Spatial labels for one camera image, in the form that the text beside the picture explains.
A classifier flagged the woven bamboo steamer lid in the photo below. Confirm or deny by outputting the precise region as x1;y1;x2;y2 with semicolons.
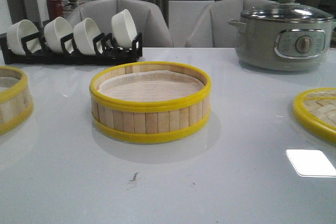
292;88;335;143

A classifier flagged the bamboo steamer tray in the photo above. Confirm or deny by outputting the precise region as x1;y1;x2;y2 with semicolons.
1;66;34;135
89;61;211;143

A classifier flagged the grey electric cooking pot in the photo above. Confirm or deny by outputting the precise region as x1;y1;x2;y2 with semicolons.
228;18;335;71

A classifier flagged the white bowl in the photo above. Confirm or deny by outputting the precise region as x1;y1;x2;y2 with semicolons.
111;9;137;48
44;17;73;54
6;19;38;55
73;18;101;56

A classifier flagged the red box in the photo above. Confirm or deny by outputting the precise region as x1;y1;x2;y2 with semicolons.
47;0;63;21

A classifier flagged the right grey armchair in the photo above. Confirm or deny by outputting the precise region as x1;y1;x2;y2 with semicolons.
185;0;273;48

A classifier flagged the glass pot lid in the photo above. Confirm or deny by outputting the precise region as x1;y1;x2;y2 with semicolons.
241;0;334;23

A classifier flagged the white steamer liner cloth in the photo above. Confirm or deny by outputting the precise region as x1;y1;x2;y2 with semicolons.
98;70;204;102

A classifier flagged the black bowl rack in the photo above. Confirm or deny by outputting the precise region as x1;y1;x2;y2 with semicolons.
1;32;142;66

